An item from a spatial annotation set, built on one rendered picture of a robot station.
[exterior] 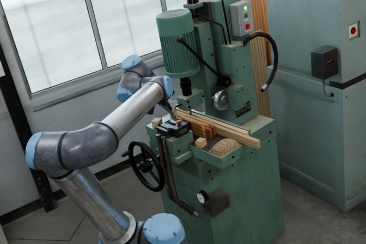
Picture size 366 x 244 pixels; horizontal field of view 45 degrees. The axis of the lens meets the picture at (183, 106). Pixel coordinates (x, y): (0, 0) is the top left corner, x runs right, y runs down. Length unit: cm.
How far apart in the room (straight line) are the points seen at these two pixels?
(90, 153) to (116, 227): 46
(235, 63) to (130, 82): 64
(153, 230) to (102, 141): 53
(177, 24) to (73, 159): 101
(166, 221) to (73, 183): 46
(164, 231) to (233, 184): 81
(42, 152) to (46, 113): 208
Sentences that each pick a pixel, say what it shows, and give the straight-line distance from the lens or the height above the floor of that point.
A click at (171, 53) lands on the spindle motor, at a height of 133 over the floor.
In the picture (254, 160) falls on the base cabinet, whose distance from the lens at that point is 252.
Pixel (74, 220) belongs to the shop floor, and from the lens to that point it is 350.
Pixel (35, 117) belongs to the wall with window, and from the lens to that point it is 345.
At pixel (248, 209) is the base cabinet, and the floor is 35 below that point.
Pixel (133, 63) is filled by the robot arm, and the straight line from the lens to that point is 190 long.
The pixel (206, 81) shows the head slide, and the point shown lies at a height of 112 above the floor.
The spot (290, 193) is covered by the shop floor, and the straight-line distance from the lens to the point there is 331.
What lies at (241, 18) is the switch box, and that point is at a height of 141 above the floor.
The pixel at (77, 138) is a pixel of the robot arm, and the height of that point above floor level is 141.
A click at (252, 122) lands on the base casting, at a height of 80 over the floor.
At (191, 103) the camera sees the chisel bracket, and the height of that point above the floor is 103.
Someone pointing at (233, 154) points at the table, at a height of 88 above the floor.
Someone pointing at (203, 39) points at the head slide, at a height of 135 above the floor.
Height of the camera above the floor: 198
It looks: 24 degrees down
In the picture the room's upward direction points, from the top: 11 degrees counter-clockwise
